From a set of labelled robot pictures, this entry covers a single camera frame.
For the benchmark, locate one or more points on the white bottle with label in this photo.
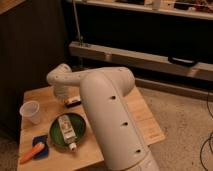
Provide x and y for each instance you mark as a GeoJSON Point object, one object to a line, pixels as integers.
{"type": "Point", "coordinates": [67, 131]}

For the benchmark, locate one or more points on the black handle on rail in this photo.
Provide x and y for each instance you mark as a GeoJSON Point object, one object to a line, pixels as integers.
{"type": "Point", "coordinates": [182, 62]}

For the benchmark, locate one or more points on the white horizontal beam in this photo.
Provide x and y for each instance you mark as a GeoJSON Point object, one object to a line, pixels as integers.
{"type": "Point", "coordinates": [140, 60]}

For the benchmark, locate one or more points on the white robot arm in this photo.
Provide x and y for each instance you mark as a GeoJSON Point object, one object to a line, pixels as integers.
{"type": "Point", "coordinates": [102, 93]}

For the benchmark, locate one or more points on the orange toy carrot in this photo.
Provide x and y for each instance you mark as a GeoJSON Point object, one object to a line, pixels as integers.
{"type": "Point", "coordinates": [32, 152]}

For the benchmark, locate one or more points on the green round plate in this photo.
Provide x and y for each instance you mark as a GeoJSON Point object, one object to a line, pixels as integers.
{"type": "Point", "coordinates": [78, 124]}

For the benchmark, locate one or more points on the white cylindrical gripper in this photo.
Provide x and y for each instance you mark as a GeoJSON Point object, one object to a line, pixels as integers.
{"type": "Point", "coordinates": [61, 93]}

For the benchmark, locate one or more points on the blue sponge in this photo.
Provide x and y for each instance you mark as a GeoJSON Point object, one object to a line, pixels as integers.
{"type": "Point", "coordinates": [43, 150]}

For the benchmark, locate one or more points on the metal vertical pole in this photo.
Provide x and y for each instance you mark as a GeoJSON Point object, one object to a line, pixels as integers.
{"type": "Point", "coordinates": [80, 39]}

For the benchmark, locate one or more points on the clear plastic cup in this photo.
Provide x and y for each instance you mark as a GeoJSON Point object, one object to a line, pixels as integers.
{"type": "Point", "coordinates": [30, 110]}

